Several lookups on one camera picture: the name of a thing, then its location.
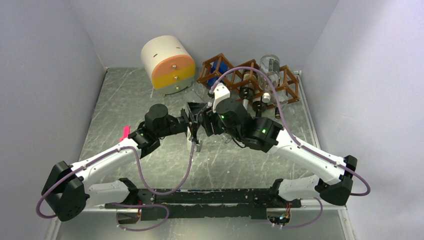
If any small black gold-capped bottle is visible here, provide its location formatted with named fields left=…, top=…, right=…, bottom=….
left=273, top=89, right=290, bottom=119

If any blue square bottle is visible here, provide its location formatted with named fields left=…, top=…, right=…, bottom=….
left=208, top=60, right=229, bottom=80

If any cream orange cylindrical container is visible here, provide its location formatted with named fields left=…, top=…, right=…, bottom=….
left=140, top=35, right=196, bottom=95

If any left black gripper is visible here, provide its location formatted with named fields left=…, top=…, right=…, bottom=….
left=156, top=102, right=208, bottom=139

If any clear bottle white cap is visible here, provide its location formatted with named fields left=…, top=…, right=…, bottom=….
left=258, top=54, right=280, bottom=104

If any pink plastic tool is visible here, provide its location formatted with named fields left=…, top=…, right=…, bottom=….
left=119, top=125, right=130, bottom=142

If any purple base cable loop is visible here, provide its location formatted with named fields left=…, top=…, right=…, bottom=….
left=109, top=202, right=170, bottom=232

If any brown wooden wine rack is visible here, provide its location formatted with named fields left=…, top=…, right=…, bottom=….
left=196, top=53, right=300, bottom=106

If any dark wine bottle red label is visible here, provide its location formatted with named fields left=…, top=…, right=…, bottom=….
left=239, top=69, right=257, bottom=110

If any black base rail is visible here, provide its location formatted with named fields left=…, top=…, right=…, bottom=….
left=121, top=188, right=301, bottom=221

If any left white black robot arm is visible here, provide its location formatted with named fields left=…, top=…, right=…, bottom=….
left=36, top=102, right=214, bottom=222

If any green wine bottle white label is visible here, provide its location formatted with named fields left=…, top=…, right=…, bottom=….
left=252, top=97, right=268, bottom=117

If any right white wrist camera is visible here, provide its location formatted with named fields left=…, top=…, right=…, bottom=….
left=210, top=83, right=231, bottom=113

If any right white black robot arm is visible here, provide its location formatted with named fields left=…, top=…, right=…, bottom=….
left=197, top=98, right=358, bottom=207

